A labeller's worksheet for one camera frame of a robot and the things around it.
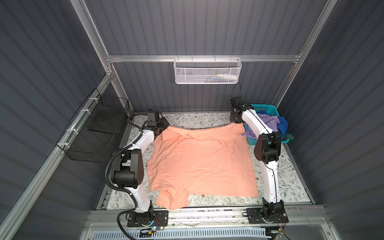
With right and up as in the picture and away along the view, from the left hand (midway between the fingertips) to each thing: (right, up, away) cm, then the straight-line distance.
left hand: (166, 121), depth 95 cm
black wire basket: (-32, -7, -22) cm, 39 cm away
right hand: (+49, +2, +7) cm, 49 cm away
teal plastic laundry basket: (+77, +10, +16) cm, 80 cm away
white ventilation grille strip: (+46, -55, -25) cm, 76 cm away
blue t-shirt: (+74, -3, -2) cm, 75 cm away
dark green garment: (+77, -9, -4) cm, 77 cm away
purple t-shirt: (+67, 0, -1) cm, 67 cm away
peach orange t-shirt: (+23, -26, 0) cm, 34 cm away
